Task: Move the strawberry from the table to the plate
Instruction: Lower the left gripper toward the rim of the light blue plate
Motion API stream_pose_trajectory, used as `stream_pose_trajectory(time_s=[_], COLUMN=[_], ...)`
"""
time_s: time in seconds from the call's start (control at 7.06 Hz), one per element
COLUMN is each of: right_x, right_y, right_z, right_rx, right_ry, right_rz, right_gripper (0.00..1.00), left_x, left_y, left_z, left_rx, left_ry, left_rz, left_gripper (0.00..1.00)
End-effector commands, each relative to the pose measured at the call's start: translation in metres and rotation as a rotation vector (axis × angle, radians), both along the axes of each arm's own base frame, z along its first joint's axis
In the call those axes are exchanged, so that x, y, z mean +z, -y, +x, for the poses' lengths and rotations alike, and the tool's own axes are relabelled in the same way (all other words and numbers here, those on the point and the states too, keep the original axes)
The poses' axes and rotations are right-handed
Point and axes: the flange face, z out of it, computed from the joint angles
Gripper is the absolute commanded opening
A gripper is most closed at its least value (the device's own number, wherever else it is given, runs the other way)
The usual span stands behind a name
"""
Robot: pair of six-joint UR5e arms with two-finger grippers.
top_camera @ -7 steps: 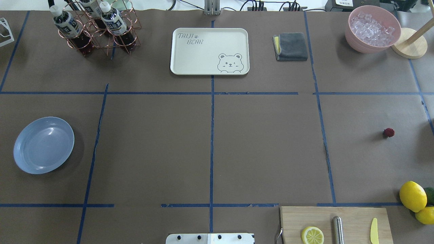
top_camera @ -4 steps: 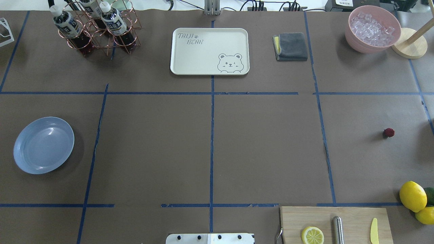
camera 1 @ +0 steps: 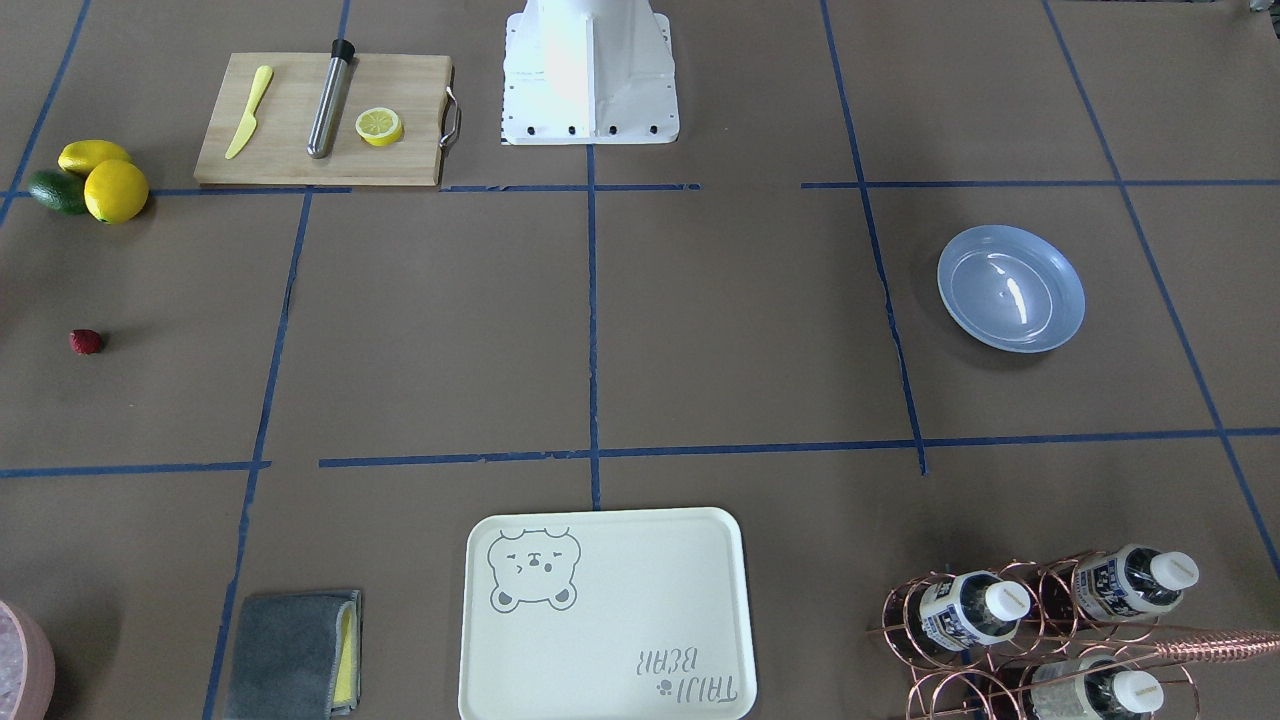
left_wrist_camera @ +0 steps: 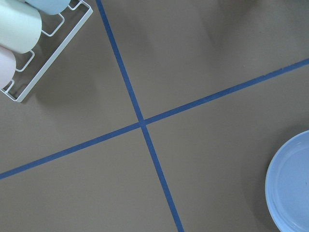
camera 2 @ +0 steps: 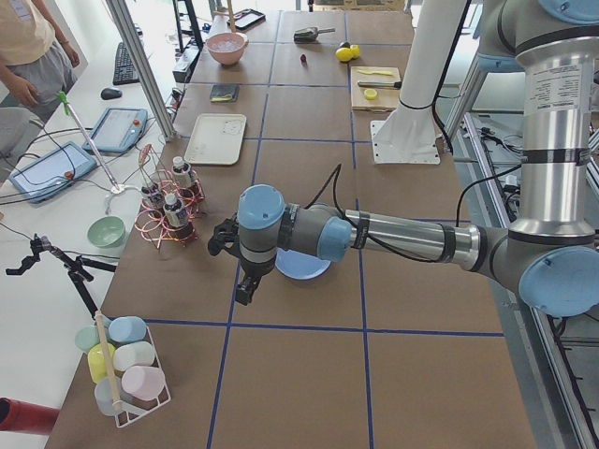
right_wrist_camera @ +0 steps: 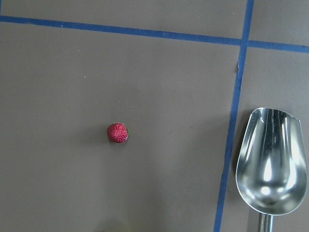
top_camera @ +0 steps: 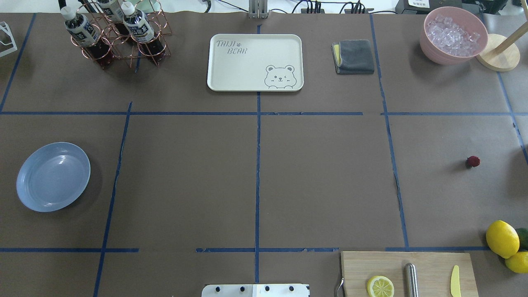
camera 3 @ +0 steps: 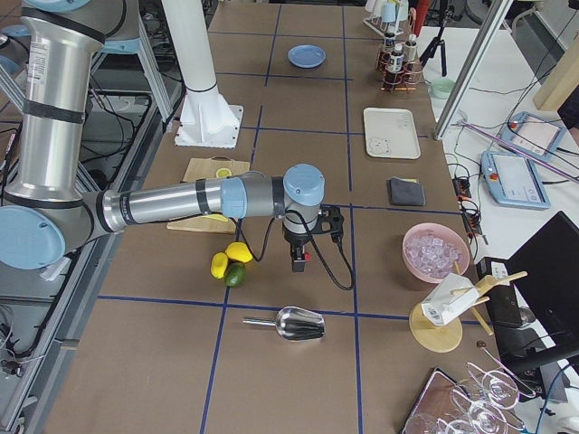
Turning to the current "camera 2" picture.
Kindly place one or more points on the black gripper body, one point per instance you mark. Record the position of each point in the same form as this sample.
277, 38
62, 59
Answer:
255, 270

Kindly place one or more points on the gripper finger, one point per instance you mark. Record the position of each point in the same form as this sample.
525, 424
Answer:
245, 290

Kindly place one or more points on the blue plate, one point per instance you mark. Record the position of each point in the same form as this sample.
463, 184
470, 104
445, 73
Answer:
300, 266

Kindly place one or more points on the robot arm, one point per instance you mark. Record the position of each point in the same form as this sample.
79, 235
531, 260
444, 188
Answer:
547, 255

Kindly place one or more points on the bottle white cap front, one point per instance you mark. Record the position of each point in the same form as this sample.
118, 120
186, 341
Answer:
176, 213

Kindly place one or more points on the bottle white cap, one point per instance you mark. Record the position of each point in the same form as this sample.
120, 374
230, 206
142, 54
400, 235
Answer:
182, 172
152, 196
176, 213

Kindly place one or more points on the bottle white cap rear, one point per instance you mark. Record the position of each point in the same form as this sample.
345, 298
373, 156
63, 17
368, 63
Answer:
182, 172

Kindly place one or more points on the bottle white cap left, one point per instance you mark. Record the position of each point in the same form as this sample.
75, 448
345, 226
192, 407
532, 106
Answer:
152, 196

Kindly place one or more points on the blue cup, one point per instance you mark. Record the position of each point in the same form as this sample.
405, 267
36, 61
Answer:
127, 329

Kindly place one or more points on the white cup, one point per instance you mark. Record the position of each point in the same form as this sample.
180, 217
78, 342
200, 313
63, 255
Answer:
139, 353

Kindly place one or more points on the pink cup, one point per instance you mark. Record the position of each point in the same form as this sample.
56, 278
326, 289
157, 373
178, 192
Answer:
143, 382

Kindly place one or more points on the cream bear tray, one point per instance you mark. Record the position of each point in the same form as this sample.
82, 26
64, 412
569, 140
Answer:
216, 139

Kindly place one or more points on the green bowl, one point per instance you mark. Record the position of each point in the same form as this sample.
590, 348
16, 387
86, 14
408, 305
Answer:
107, 232

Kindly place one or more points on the yellow cup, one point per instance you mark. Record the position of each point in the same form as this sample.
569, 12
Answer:
96, 364

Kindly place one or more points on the silver rod green clip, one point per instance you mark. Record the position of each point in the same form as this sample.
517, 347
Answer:
116, 188

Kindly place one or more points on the grey folded cloth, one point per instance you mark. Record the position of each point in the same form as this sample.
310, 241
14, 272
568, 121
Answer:
224, 93

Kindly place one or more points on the blue teach pendant far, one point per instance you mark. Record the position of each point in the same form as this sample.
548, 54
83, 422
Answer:
118, 129

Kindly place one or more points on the blue teach pendant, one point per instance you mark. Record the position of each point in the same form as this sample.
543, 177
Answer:
52, 173
118, 129

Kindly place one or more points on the lemon half slice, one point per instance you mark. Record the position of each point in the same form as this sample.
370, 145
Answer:
370, 94

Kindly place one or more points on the wooden cutting board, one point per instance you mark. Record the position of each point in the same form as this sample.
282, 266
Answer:
387, 100

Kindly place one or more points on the pink bowl with ice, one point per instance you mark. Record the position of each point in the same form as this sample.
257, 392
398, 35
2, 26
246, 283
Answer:
227, 48

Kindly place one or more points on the black computer mouse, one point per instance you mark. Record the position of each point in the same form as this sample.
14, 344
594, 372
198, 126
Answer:
110, 93

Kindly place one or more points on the blue teach pendant near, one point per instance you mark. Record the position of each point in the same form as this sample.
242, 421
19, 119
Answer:
52, 173

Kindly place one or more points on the yellow lemon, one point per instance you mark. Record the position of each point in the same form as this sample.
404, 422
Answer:
355, 51
344, 54

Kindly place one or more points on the black keyboard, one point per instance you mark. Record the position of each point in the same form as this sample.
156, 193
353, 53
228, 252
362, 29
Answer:
124, 71

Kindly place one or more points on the yellow plastic knife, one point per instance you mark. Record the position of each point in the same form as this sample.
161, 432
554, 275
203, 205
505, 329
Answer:
376, 72

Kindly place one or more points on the metal scoop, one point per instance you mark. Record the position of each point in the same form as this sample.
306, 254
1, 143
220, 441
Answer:
310, 34

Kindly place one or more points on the red cylinder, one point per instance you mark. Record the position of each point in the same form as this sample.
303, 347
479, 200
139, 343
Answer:
28, 418

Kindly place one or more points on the person in beige shirt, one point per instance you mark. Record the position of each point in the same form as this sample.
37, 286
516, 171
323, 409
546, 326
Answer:
37, 60

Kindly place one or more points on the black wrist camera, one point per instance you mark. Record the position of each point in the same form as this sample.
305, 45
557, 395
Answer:
225, 237

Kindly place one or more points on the copper wire bottle rack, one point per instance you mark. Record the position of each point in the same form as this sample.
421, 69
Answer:
152, 224

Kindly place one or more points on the white wire cup rack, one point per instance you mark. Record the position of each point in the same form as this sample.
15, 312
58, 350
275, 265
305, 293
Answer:
110, 399

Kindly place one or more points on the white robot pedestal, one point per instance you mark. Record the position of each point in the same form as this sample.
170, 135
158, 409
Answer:
408, 134

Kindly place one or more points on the aluminium frame post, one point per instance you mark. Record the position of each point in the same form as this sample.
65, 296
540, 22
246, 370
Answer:
124, 23

